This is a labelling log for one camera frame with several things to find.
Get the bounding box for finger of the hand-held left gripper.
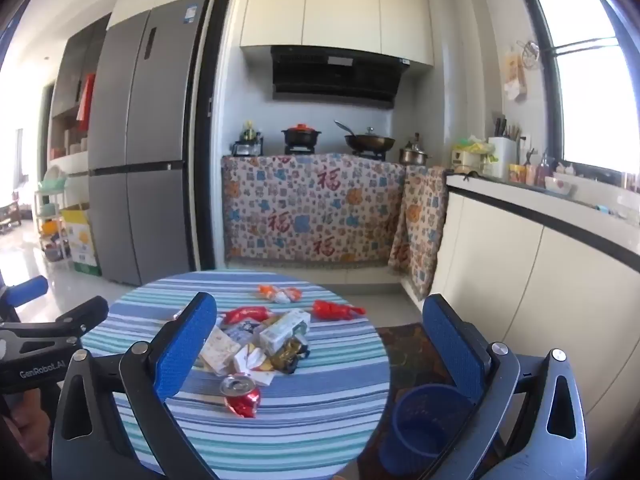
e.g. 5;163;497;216
50;296;110;343
0;275;49;322

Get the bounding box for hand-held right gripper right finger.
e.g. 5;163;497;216
421;294;588;480

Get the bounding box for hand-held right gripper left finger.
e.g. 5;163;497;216
51;291;219;480

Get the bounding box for blue plastic bin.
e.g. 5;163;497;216
385;384;476;476

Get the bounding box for green white milk carton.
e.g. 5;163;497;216
252;310;312;356

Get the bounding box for orange white wrapper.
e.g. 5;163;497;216
257;284;303;304

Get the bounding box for red plastic bag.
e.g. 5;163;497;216
312;300;367;321

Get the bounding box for person's left hand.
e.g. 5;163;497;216
7;389;53;466

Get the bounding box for beige paper packet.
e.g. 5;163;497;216
200;327;241;373

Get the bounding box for dark patterned floor mat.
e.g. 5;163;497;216
360;322;481;480

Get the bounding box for red snack packet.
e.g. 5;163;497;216
220;306;273;326

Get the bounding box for white crumpled wrapper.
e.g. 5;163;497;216
232;345;277;386

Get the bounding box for yellow cardboard box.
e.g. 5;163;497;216
60;203;103;277

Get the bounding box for crushed red can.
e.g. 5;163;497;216
220;374;263;419

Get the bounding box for green storage rack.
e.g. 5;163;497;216
34;167;71;261

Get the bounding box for gold foil wrapper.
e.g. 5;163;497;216
270;337;311;375

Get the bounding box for white kitchen counter cabinet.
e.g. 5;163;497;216
432;172;640;436

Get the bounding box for small printed floral cloth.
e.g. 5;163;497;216
389;165;449;298

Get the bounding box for striped tablecloth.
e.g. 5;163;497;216
80;270;392;480

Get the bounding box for large printed floral cloth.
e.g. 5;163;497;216
221;154;407;268

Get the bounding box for white rice cooker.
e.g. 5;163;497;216
451;145;483;175

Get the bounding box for white bowl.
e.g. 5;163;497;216
544;176;575;197

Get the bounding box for steel pot with lid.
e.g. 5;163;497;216
398;133;430;166

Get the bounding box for hanging red bag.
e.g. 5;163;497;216
76;74;96;133

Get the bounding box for white knife block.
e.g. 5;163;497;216
487;117;522;178

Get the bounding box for yellow-green plastic bag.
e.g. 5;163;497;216
457;135;496;157

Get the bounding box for grey shelf cabinet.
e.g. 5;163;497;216
50;12;111;176

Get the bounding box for small kettle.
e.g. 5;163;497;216
231;121;264;157

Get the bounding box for grey refrigerator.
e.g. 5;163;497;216
87;0;211;287

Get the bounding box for dark wok with lid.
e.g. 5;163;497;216
334;120;396;153

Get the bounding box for black clay pot orange lid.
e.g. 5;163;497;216
281;123;323;150

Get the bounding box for black range hood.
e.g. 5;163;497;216
271;46;412;109

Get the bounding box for dark-framed window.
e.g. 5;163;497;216
517;0;640;183

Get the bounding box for white upper kitchen cabinets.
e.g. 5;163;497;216
240;0;435;67

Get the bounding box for hanging wall packet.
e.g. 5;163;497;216
502;40;543;101

